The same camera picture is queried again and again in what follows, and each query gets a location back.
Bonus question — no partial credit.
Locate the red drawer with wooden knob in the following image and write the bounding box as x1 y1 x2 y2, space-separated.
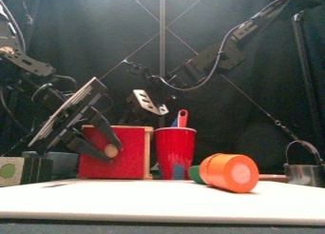
77 126 148 179

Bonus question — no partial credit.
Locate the red toy spatula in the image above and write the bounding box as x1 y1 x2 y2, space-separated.
176 108 189 128

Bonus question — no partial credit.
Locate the red cube box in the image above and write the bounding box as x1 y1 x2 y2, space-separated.
80 125 154 180

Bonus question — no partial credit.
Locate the black striped block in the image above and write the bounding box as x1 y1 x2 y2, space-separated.
20 157 55 185

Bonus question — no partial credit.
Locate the red plastic cup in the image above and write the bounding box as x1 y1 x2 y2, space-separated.
152 127 198 181

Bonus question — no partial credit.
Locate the white block with green dot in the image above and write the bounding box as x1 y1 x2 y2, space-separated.
0 156 25 187

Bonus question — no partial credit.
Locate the orange toy carrot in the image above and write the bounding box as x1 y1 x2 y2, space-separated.
188 152 260 194

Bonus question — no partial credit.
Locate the brown wooden stick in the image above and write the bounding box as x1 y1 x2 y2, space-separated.
257 173 289 183

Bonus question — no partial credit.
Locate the plain diagonal brace wire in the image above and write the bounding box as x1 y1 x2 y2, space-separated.
98 0 213 81

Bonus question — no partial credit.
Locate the vertical metal frame pole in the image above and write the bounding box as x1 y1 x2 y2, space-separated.
157 0 168 127

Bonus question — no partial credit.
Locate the diagonal wire with turnbuckle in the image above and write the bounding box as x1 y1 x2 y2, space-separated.
121 0 298 141

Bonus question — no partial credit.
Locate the black frame post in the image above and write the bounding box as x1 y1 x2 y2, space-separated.
290 10 318 144

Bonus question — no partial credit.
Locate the metal pot with bail handle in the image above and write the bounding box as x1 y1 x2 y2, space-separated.
284 140 325 188

